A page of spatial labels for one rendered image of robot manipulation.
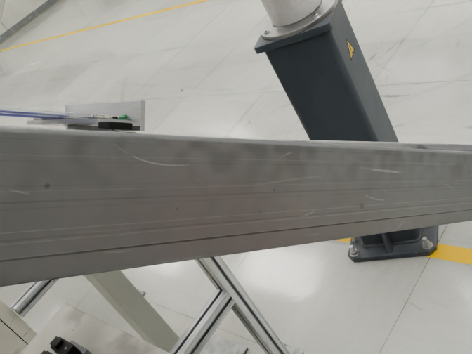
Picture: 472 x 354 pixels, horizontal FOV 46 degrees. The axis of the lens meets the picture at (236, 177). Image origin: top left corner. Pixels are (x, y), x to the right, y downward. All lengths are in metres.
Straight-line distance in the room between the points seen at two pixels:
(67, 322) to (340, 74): 0.77
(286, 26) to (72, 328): 0.76
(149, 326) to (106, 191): 1.25
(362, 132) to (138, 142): 1.15
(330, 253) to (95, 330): 0.93
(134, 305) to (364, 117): 0.72
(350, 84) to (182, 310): 0.93
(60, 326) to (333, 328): 0.77
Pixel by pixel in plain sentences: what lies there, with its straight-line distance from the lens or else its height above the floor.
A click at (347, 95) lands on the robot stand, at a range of 1.33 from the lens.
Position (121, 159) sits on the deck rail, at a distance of 0.25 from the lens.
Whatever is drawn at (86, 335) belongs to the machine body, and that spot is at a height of 0.62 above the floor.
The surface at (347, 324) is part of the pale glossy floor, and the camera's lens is 1.53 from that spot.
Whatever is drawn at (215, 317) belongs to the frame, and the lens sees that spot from 1.29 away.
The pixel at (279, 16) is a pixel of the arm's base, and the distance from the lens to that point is 1.29.
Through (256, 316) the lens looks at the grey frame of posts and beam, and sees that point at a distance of 1.39.
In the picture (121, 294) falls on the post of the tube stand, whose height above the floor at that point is 0.38.
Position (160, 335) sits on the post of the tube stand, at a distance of 1.52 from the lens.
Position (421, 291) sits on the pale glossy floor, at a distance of 1.53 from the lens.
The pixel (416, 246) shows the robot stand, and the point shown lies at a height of 0.02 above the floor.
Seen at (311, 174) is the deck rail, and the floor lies 0.96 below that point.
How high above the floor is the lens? 1.15
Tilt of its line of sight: 30 degrees down
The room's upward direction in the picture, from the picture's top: 32 degrees counter-clockwise
